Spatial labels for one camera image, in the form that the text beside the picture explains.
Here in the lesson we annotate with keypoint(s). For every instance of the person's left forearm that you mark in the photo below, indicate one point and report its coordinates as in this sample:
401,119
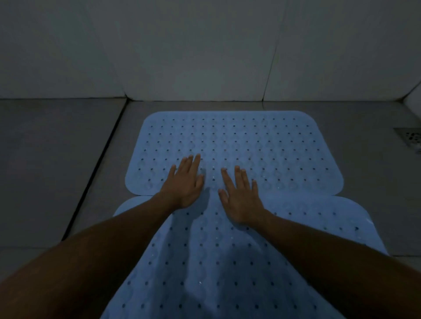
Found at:
82,256

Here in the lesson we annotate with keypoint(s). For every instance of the person's right hand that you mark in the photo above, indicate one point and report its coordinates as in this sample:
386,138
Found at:
243,203

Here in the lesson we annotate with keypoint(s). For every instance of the square metal floor drain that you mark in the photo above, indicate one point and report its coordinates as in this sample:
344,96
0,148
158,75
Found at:
411,137

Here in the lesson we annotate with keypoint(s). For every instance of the person's left hand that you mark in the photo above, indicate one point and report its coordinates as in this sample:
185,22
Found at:
184,189

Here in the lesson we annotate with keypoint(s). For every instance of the person's right forearm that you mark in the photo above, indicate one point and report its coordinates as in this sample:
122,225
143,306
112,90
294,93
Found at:
345,263

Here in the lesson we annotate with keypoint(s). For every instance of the blue bath mat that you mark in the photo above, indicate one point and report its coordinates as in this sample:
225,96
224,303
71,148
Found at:
236,138
230,263

